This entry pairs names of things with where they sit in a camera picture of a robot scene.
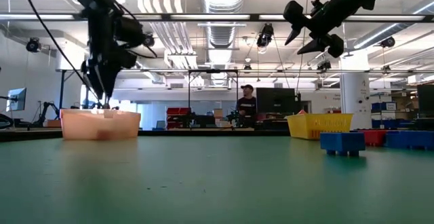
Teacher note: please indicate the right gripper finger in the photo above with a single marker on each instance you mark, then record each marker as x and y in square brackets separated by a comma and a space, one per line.
[313, 45]
[294, 33]

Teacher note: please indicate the blue storage bins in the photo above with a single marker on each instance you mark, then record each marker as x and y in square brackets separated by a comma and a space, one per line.
[383, 107]

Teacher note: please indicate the blue toy block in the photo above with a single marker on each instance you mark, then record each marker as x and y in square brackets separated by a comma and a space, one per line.
[410, 139]
[342, 142]

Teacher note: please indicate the red storage bins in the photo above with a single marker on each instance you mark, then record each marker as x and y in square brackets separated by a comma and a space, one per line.
[176, 111]

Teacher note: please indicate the yellow plastic basket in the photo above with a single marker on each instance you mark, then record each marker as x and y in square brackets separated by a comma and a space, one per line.
[318, 125]

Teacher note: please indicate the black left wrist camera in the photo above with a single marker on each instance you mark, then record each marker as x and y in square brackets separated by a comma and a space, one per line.
[129, 30]

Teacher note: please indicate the red toy block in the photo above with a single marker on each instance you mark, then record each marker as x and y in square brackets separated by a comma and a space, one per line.
[373, 137]

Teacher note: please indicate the black background robot arm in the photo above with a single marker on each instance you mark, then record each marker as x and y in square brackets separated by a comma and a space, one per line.
[44, 107]

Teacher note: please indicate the green table mat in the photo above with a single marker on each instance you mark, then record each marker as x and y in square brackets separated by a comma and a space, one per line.
[217, 190]

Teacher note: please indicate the black overhead crossbar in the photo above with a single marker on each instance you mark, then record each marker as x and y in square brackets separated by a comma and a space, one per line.
[210, 17]

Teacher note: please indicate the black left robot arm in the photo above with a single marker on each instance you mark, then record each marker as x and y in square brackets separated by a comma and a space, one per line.
[98, 0]

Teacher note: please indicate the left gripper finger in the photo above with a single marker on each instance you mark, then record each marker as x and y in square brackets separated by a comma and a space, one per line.
[95, 81]
[110, 81]

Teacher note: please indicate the person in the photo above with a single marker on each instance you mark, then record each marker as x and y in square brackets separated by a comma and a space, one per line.
[247, 107]

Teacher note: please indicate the black computer monitor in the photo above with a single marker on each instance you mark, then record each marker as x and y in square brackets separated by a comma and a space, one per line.
[274, 100]
[425, 100]

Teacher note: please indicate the black ceiling spotlight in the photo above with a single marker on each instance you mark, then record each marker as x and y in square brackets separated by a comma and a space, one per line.
[33, 45]
[387, 42]
[324, 65]
[150, 40]

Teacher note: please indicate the translucent pale orange bin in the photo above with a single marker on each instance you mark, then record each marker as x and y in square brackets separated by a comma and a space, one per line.
[101, 125]

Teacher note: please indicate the black overhead camera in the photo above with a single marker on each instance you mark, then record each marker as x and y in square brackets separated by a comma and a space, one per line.
[265, 35]

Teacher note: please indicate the grey computer monitor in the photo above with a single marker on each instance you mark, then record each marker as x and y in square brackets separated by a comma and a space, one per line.
[17, 99]

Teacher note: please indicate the orange toy block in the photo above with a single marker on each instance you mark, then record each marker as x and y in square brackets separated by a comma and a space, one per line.
[301, 112]

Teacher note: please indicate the white building column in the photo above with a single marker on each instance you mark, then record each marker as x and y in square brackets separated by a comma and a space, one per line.
[356, 91]

